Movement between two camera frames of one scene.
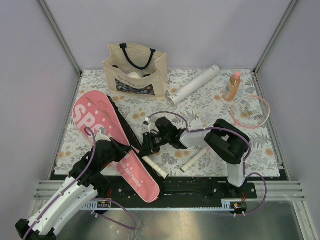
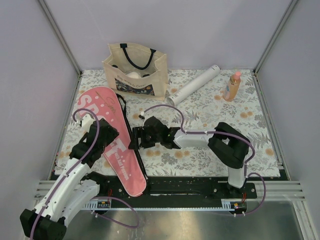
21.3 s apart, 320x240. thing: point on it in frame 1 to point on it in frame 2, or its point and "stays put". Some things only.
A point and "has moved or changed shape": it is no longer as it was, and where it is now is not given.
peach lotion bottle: (231, 90) stays put
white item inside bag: (134, 75) stays put
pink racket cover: (92, 111) has moved or changed shape
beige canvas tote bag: (135, 70) stays put
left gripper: (122, 149) to (112, 133)
